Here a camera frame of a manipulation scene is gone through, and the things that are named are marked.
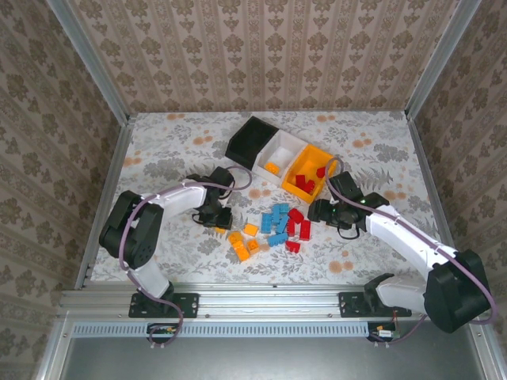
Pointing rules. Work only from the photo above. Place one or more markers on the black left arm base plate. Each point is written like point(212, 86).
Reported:
point(190, 305)

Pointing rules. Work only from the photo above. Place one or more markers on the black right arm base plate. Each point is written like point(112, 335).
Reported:
point(350, 306)

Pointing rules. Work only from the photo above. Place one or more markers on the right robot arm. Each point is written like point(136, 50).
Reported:
point(400, 233)

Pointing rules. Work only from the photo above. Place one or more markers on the aluminium front rail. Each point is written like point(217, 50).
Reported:
point(269, 301)

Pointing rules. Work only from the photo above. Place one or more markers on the white plastic bin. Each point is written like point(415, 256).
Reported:
point(285, 144)

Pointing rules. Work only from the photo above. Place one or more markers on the small circuit board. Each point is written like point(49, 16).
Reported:
point(164, 330)
point(384, 333)

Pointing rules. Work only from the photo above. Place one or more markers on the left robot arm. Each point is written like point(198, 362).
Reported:
point(182, 196)

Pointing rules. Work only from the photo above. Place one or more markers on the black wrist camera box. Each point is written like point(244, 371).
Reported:
point(344, 184)
point(222, 177)

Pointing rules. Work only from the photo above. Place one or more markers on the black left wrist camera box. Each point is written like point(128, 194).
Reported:
point(222, 177)

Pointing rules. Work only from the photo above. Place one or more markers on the black plastic bin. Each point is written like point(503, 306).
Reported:
point(249, 138)

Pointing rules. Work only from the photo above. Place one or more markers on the grey metal sheet panel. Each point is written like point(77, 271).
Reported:
point(257, 360)

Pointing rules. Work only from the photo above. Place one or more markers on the aluminium lower frame bar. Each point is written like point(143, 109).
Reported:
point(55, 348)
point(489, 352)

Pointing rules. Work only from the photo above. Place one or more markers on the orange lego brick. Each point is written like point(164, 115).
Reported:
point(251, 229)
point(235, 237)
point(253, 246)
point(242, 253)
point(272, 168)

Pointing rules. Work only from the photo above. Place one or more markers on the aluminium corner post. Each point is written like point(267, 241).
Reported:
point(439, 55)
point(91, 63)

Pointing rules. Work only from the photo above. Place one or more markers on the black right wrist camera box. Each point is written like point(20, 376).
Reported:
point(344, 184)

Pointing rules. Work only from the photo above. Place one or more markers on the yellow plastic bin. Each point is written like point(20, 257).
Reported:
point(313, 156)

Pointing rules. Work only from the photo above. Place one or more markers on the floral patterned tablecloth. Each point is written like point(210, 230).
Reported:
point(198, 269)

